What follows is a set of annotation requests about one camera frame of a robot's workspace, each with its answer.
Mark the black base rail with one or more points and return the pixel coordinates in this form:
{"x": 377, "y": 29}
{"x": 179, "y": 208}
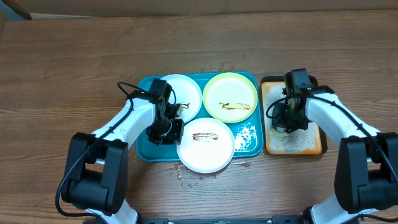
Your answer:
{"x": 277, "y": 219}

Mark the yellow-green plate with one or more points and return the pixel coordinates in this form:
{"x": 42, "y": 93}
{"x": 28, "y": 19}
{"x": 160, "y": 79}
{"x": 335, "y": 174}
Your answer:
{"x": 230, "y": 97}

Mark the green and yellow sponge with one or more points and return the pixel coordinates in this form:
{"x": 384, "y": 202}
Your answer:
{"x": 279, "y": 131}

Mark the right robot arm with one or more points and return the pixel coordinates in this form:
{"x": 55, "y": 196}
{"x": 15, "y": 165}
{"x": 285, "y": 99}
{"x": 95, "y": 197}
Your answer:
{"x": 366, "y": 171}

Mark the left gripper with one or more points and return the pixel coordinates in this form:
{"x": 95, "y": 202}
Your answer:
{"x": 175, "y": 138}

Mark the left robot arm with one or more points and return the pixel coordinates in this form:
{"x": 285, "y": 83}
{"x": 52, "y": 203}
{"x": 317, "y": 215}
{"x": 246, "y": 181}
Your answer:
{"x": 94, "y": 183}

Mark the white plate front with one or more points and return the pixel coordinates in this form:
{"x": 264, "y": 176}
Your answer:
{"x": 207, "y": 145}

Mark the white plate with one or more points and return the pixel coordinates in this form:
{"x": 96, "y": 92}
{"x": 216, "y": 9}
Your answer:
{"x": 188, "y": 94}
{"x": 207, "y": 145}

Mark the black tray with soapy water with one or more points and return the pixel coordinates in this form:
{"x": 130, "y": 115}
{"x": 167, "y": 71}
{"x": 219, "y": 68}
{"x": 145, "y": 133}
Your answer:
{"x": 311, "y": 141}

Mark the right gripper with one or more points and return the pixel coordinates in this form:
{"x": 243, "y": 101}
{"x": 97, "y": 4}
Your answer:
{"x": 278, "y": 121}

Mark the teal plastic serving tray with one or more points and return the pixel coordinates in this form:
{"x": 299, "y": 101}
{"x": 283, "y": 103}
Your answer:
{"x": 248, "y": 133}

